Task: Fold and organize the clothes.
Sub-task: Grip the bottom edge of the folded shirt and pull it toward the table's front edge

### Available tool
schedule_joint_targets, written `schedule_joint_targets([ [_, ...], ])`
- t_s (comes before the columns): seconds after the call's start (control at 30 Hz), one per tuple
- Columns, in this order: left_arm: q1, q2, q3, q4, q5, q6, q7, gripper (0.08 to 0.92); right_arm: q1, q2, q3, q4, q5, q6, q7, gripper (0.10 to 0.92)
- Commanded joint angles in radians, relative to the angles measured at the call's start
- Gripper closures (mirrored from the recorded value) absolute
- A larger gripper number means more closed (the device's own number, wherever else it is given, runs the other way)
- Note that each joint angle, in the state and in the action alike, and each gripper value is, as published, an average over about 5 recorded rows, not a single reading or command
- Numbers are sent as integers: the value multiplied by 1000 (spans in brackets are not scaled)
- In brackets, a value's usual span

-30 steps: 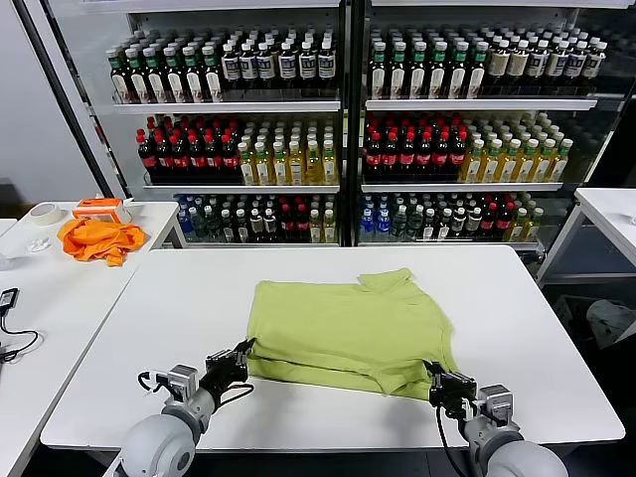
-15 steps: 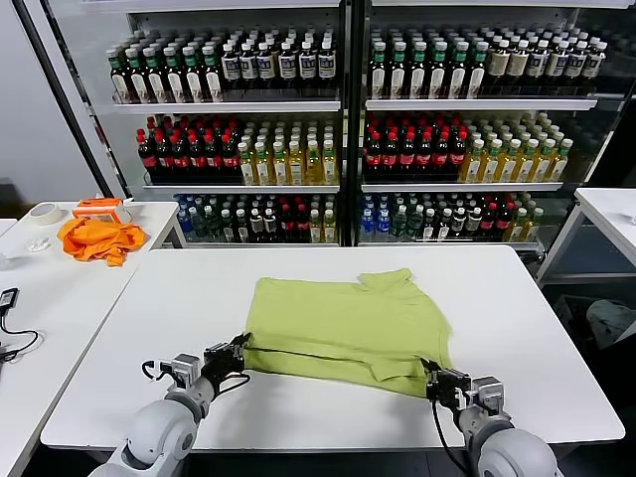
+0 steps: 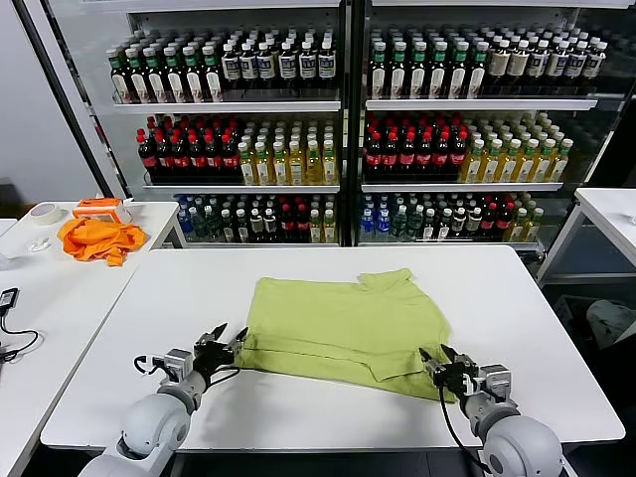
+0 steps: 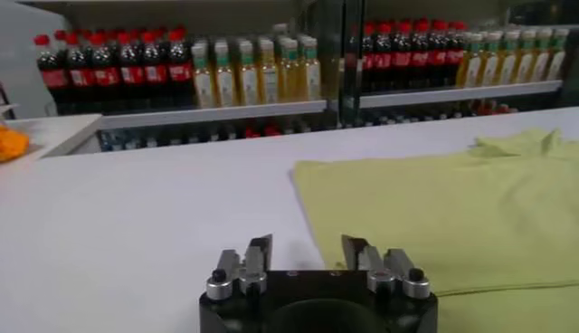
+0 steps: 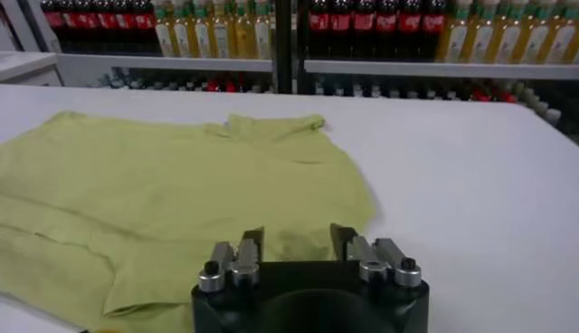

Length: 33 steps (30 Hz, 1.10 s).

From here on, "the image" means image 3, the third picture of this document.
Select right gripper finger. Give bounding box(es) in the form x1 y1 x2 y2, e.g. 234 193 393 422
418 346 441 380
440 343 473 372

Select white side table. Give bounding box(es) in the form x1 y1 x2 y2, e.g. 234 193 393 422
0 201 188 272
536 187 636 287
0 262 141 477

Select white-cap blue-label bottle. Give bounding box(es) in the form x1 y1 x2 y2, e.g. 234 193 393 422
546 40 568 93
317 40 337 100
278 41 298 100
583 42 608 93
298 41 318 100
239 43 258 100
222 43 240 100
256 42 276 100
565 41 588 93
529 39 550 93

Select beige-label dark bottle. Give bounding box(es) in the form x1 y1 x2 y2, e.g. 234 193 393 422
509 39 531 93
489 39 511 93

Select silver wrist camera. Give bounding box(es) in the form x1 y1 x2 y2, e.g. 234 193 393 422
163 349 194 382
475 364 513 401

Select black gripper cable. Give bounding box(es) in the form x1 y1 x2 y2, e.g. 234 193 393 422
207 365 242 390
436 385 493 473

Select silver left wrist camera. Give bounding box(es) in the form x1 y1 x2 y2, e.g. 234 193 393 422
163 349 194 382

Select right beverage display fridge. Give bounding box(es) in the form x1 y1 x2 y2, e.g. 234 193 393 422
353 0 602 252

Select small red-cap cola bottle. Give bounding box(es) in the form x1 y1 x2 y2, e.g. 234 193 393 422
496 202 514 239
296 204 312 243
280 204 297 243
481 203 498 239

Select beverage display fridge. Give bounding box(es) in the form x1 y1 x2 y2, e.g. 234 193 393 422
79 0 355 249
353 0 602 252

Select crumpled orange cloth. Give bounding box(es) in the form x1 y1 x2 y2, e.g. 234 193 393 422
58 218 149 268

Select orange and white box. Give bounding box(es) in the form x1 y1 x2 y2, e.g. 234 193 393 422
72 197 134 226

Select green-cap brown drink bottle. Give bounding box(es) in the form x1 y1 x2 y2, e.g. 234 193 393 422
390 42 409 100
182 45 205 104
124 46 149 104
202 45 225 104
430 41 450 100
163 45 186 104
469 42 490 100
108 47 131 104
409 42 429 100
370 42 390 100
449 41 470 100
143 46 168 104

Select yellow-green t-shirt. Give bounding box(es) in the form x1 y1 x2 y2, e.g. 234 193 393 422
233 267 459 402

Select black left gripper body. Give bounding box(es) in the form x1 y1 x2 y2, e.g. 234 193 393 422
192 341 236 376

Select black-framed glass door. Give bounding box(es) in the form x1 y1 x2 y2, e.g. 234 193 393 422
575 0 636 193
14 0 133 203

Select left beverage display fridge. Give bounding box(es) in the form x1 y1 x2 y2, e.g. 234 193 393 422
79 0 355 249

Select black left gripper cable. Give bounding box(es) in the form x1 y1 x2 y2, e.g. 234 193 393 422
207 365 242 390

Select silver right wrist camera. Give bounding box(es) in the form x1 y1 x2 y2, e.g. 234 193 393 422
475 364 513 401

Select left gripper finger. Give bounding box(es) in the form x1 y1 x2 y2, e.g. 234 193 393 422
224 326 249 356
194 322 229 352

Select beige masking tape roll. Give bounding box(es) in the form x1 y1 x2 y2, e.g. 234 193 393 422
28 202 67 228

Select white shelf board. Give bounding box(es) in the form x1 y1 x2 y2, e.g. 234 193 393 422
361 182 564 194
366 97 599 112
112 100 343 116
143 184 342 195

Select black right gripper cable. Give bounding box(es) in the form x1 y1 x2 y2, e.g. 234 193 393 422
436 385 493 473

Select grey plastic bag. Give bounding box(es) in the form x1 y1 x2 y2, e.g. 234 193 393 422
585 299 636 349

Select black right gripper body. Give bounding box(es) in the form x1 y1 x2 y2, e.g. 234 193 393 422
432 366 480 397

